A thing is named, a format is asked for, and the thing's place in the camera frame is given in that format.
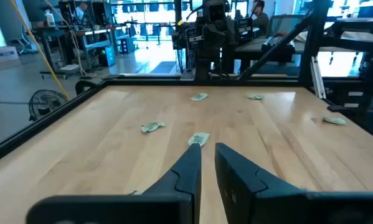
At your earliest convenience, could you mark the desk with light top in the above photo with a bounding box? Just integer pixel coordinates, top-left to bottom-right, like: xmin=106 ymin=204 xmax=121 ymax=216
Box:
xmin=73 ymin=27 xmax=131 ymax=69

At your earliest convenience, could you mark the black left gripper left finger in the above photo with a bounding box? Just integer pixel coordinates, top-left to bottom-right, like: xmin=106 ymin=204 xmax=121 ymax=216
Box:
xmin=26 ymin=142 xmax=202 ymax=224

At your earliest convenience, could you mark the black desk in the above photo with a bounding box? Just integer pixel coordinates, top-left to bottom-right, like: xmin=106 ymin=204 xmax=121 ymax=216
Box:
xmin=33 ymin=25 xmax=81 ymax=78

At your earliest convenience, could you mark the black frame bracket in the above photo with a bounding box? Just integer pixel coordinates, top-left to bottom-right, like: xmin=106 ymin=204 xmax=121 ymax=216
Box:
xmin=326 ymin=105 xmax=351 ymax=113
xmin=75 ymin=80 xmax=97 ymax=96

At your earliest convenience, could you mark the dark desk with monitor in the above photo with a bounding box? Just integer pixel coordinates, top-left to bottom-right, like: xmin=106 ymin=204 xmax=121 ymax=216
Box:
xmin=234 ymin=14 xmax=305 ymax=74

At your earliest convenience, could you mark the office chair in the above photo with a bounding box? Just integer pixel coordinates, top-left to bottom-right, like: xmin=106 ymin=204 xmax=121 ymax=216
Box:
xmin=10 ymin=24 xmax=39 ymax=56

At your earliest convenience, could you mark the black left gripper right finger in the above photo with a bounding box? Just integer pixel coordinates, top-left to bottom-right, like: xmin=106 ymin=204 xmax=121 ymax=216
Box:
xmin=215 ymin=142 xmax=373 ymax=224

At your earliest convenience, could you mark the person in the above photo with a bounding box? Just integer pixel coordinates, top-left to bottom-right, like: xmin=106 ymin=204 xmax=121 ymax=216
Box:
xmin=73 ymin=2 xmax=89 ymax=22
xmin=250 ymin=0 xmax=270 ymax=37

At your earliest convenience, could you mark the black aluminium table frame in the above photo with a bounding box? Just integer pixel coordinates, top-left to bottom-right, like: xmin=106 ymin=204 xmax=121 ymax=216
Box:
xmin=0 ymin=0 xmax=373 ymax=167

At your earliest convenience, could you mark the cardboard box blue label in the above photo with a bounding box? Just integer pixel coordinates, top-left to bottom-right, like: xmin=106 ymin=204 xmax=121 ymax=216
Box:
xmin=0 ymin=45 xmax=21 ymax=74

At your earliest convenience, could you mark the computer tower blue light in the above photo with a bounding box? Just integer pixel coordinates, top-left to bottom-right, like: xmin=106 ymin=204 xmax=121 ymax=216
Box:
xmin=98 ymin=45 xmax=116 ymax=68

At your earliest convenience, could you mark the silver aluminium extrusion bar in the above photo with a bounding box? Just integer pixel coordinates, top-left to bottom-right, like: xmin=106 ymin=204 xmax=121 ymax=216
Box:
xmin=310 ymin=55 xmax=327 ymax=100

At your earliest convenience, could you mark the white plastic bottle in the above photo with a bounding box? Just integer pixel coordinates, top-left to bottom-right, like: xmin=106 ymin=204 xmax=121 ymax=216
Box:
xmin=45 ymin=9 xmax=56 ymax=27

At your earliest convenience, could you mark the black floor fan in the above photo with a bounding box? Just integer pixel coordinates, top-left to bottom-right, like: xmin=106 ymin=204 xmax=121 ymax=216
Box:
xmin=28 ymin=89 xmax=69 ymax=122

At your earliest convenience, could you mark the banknote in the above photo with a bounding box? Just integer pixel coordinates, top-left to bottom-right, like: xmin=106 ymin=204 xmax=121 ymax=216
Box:
xmin=189 ymin=92 xmax=209 ymax=102

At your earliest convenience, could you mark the yellow cable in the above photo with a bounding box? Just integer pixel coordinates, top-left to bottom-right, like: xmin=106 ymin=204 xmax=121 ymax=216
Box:
xmin=10 ymin=0 xmax=71 ymax=101

